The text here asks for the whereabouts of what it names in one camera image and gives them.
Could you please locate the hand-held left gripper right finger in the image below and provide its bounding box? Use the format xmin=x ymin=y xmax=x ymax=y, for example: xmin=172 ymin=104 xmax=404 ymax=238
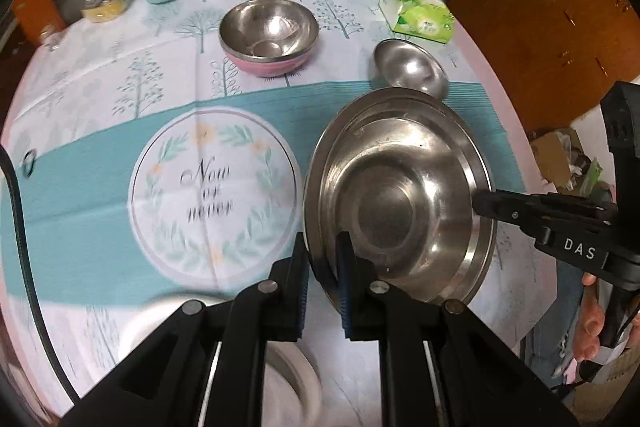
xmin=336 ymin=232 xmax=583 ymax=427

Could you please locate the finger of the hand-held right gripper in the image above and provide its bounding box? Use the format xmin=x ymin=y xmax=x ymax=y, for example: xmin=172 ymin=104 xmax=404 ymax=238
xmin=471 ymin=189 xmax=618 ymax=233

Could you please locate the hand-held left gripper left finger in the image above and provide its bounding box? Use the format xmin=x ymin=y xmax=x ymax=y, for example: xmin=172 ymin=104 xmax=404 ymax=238
xmin=60 ymin=232 xmax=313 ymax=427

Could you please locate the large white plate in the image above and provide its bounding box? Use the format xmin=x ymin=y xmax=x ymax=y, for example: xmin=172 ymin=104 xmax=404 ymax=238
xmin=117 ymin=294 xmax=323 ymax=427

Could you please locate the large steel bowl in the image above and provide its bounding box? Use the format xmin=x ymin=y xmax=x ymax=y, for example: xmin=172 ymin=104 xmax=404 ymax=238
xmin=302 ymin=87 xmax=498 ymax=306

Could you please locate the small steel bowl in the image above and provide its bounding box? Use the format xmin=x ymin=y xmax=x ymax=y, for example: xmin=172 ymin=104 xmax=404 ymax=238
xmin=372 ymin=38 xmax=449 ymax=100

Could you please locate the pink steel-lined bowl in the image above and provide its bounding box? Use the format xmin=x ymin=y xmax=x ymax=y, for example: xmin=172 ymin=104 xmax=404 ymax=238
xmin=218 ymin=0 xmax=320 ymax=78

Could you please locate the person's right hand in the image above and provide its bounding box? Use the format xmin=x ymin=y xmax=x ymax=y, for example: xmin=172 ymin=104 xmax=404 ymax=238
xmin=570 ymin=272 xmax=610 ymax=362

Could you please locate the cardboard box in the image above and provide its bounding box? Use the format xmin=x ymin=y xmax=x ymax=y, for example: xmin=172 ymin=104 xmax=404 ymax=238
xmin=527 ymin=127 xmax=616 ymax=202

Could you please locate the person's jeans leg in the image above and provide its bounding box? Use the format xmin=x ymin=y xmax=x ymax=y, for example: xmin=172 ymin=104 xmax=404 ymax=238
xmin=527 ymin=257 xmax=583 ymax=388

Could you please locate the wooden shelf cabinet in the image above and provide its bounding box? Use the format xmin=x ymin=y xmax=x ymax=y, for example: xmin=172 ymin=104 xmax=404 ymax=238
xmin=445 ymin=0 xmax=640 ymax=132

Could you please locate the green tissue pack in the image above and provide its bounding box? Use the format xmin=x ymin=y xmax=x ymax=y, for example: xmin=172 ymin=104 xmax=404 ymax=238
xmin=378 ymin=0 xmax=456 ymax=44

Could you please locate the yellow sponge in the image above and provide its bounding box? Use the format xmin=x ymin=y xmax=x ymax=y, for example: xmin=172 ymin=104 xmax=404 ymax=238
xmin=81 ymin=0 xmax=132 ymax=24

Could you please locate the small glass jar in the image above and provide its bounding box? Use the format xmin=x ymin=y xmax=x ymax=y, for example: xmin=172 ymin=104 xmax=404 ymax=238
xmin=40 ymin=24 xmax=63 ymax=48

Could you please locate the black cable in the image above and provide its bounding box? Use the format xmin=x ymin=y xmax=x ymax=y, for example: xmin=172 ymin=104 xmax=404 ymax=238
xmin=0 ymin=142 xmax=76 ymax=408

